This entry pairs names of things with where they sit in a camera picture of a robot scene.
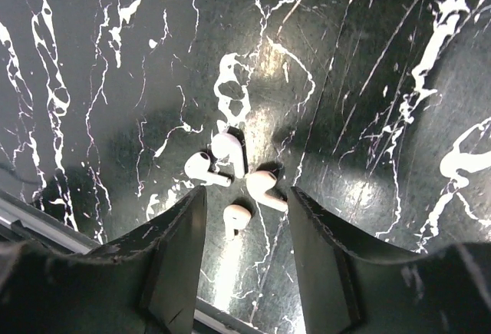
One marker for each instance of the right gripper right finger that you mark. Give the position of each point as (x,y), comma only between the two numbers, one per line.
(352,282)

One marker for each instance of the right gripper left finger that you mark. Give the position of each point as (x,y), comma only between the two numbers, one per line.
(56,280)

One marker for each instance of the white earbud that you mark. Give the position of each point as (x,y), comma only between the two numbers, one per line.
(258,184)
(235,217)
(225,145)
(198,167)

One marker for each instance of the white earbud upper left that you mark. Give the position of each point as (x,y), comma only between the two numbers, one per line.
(198,167)

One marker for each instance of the white earbud lower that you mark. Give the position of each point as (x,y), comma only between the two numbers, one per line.
(258,184)

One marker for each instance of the white earbud upper right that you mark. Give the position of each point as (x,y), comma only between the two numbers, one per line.
(225,145)

